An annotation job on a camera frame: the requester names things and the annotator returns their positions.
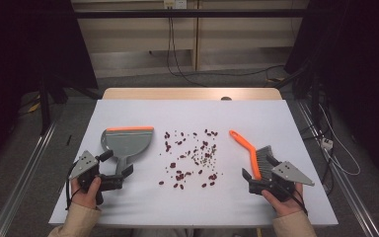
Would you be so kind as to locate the black horizontal bar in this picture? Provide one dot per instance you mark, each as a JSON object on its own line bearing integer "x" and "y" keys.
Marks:
{"x": 190, "y": 13}

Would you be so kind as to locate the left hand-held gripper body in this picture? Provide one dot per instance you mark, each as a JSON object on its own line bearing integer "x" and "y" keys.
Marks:
{"x": 85, "y": 164}

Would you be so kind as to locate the grey dustpan with orange lip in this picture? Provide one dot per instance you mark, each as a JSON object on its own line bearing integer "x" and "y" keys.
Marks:
{"x": 126, "y": 141}

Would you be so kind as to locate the white power adapter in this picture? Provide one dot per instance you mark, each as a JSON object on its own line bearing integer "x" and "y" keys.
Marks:
{"x": 326, "y": 143}

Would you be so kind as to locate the person's left hand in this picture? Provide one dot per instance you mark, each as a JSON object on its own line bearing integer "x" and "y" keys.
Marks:
{"x": 85, "y": 198}

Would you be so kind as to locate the group of red kidney beans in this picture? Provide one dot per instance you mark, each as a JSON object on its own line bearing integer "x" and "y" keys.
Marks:
{"x": 172, "y": 165}

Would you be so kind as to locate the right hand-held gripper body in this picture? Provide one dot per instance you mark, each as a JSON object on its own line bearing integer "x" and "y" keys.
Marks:
{"x": 289, "y": 174}

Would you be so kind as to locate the black curtain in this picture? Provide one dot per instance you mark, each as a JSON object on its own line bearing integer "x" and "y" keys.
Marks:
{"x": 23, "y": 49}
{"x": 358, "y": 49}

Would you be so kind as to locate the orange brush with grey bristles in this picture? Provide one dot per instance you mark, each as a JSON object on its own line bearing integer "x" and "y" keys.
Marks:
{"x": 256, "y": 164}

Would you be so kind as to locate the black metal stand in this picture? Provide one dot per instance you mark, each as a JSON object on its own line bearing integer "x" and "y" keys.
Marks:
{"x": 314, "y": 98}
{"x": 46, "y": 108}

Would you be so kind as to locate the aluminium floor rail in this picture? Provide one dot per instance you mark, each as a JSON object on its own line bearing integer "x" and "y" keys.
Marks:
{"x": 23, "y": 181}
{"x": 342, "y": 184}

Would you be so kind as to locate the person's right hand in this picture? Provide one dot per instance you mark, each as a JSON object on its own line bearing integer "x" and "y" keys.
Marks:
{"x": 288, "y": 206}

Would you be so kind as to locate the white wall socket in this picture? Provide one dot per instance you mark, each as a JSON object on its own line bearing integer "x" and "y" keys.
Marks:
{"x": 175, "y": 3}

